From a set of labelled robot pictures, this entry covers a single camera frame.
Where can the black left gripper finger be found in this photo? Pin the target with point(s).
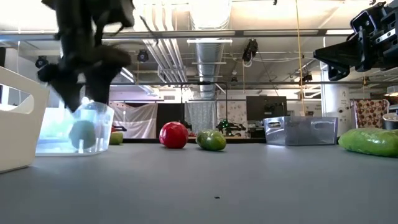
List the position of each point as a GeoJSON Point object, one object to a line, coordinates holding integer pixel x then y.
{"type": "Point", "coordinates": [99, 85]}
{"type": "Point", "coordinates": [66, 87]}

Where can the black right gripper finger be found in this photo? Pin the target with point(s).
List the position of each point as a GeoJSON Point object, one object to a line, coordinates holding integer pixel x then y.
{"type": "Point", "coordinates": [342, 53]}
{"type": "Point", "coordinates": [337, 73]}

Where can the green lime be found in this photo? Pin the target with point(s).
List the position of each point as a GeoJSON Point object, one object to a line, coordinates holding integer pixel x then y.
{"type": "Point", "coordinates": [211, 140]}
{"type": "Point", "coordinates": [117, 138]}
{"type": "Point", "coordinates": [82, 133]}

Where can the red tomato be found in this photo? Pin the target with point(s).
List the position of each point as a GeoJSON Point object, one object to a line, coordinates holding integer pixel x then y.
{"type": "Point", "coordinates": [173, 135]}

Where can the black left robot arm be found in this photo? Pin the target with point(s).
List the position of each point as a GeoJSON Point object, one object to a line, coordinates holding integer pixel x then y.
{"type": "Point", "coordinates": [81, 12]}

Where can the white round column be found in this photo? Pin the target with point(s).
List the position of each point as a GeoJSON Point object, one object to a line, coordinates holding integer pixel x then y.
{"type": "Point", "coordinates": [335, 102]}

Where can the clear plastic basket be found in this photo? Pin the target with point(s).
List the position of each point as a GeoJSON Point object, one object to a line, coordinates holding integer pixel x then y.
{"type": "Point", "coordinates": [56, 133]}

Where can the white hanging cloth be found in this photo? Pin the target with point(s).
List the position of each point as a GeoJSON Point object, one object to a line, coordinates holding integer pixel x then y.
{"type": "Point", "coordinates": [136, 121]}

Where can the floral patterned curtain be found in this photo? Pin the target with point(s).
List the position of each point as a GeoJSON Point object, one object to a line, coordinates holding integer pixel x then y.
{"type": "Point", "coordinates": [370, 113]}

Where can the gray translucent plastic basket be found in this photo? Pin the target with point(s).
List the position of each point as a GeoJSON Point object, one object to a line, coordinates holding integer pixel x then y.
{"type": "Point", "coordinates": [301, 132]}

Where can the white plastic basket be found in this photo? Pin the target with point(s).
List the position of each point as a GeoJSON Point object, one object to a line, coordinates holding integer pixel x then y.
{"type": "Point", "coordinates": [18, 140]}

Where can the black round bin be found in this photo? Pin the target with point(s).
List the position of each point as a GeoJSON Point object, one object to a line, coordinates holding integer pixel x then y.
{"type": "Point", "coordinates": [390, 123]}

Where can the silver ceiling pipes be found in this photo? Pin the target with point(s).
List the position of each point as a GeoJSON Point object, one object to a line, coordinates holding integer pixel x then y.
{"type": "Point", "coordinates": [168, 56]}

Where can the black monitor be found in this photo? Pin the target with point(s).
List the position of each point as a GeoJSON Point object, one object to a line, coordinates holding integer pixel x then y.
{"type": "Point", "coordinates": [265, 109]}

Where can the gray overhead beam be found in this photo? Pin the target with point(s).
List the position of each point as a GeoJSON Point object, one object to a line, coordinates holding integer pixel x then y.
{"type": "Point", "coordinates": [174, 33]}

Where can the gray patterned curtain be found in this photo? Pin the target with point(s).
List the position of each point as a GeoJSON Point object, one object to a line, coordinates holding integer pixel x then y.
{"type": "Point", "coordinates": [200, 116]}

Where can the black robot with green lights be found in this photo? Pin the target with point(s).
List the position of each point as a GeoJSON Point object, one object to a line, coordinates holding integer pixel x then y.
{"type": "Point", "coordinates": [230, 127]}

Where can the silver ventilation duct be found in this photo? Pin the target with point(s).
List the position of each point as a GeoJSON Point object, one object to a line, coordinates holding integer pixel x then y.
{"type": "Point", "coordinates": [210, 53]}

